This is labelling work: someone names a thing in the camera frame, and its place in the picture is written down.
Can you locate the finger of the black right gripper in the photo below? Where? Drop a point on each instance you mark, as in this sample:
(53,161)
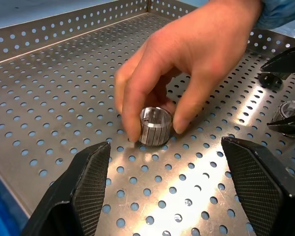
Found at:
(291,127)
(287,61)

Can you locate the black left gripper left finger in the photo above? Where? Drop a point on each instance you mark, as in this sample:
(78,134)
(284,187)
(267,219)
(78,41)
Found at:
(71,196)

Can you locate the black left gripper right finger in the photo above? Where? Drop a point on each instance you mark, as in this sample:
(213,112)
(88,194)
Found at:
(265,186)

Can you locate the perforated steel tray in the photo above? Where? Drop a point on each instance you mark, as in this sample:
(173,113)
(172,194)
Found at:
(64,98)

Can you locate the person's bare hand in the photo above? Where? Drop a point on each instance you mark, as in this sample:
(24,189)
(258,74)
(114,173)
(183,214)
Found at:
(199,49)

